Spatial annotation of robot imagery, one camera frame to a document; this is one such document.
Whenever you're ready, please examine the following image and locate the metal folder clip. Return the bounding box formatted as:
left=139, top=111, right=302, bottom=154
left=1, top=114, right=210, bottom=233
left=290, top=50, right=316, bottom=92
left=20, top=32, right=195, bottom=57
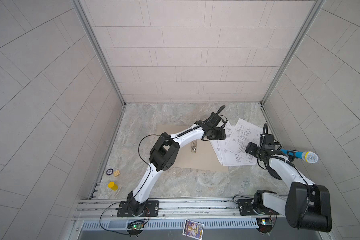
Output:
left=191, top=140, right=197, bottom=153

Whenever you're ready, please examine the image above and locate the colourful picture card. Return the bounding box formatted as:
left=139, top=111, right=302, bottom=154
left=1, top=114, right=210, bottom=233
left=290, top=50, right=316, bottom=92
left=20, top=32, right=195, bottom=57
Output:
left=183, top=220, right=205, bottom=240

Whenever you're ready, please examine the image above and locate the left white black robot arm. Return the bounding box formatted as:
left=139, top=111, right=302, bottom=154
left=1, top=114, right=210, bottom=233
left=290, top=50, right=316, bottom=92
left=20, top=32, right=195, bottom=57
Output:
left=116, top=105, right=228, bottom=218

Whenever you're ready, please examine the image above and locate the purple ring token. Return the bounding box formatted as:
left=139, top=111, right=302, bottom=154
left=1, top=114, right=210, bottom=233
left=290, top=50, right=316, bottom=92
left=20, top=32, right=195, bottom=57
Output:
left=106, top=169, right=114, bottom=176

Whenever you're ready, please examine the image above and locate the left green circuit board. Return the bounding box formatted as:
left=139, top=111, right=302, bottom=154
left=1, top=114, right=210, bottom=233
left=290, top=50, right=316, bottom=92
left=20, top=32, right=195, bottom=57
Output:
left=127, top=221, right=145, bottom=231

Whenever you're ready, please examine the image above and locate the stack of printed sheets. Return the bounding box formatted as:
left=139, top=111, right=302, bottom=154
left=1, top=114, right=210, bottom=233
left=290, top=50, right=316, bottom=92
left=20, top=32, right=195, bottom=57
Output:
left=210, top=122, right=256, bottom=167

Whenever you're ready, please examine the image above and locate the aluminium mounting rail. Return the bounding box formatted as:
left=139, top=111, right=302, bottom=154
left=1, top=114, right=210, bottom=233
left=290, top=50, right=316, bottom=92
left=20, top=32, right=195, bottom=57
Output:
left=71, top=196, right=323, bottom=222

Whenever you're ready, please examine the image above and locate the printed drawing sheet top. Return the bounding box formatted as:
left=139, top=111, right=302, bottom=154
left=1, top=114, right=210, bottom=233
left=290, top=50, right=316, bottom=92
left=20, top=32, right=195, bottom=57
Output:
left=227, top=119, right=263, bottom=159

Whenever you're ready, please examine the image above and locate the blue yellow toy microphone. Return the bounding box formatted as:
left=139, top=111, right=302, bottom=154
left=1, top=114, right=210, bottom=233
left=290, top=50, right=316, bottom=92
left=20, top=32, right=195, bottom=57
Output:
left=281, top=149, right=319, bottom=164

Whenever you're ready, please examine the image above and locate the beige cardboard folder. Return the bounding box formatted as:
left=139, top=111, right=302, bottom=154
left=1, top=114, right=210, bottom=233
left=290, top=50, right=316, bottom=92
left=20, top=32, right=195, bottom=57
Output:
left=157, top=125, right=228, bottom=172

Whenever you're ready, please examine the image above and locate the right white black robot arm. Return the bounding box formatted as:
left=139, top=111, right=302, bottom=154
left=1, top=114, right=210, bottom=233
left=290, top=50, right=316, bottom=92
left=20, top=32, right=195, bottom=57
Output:
left=232, top=124, right=332, bottom=233

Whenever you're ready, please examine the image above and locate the yellow cylinder block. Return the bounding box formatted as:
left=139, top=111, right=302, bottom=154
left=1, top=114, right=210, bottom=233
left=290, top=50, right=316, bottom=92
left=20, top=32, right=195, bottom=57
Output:
left=108, top=182, right=119, bottom=191

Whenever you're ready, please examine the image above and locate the right circuit board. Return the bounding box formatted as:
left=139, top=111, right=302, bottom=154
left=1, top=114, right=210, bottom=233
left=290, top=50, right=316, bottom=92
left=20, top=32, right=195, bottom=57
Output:
left=256, top=218, right=274, bottom=234

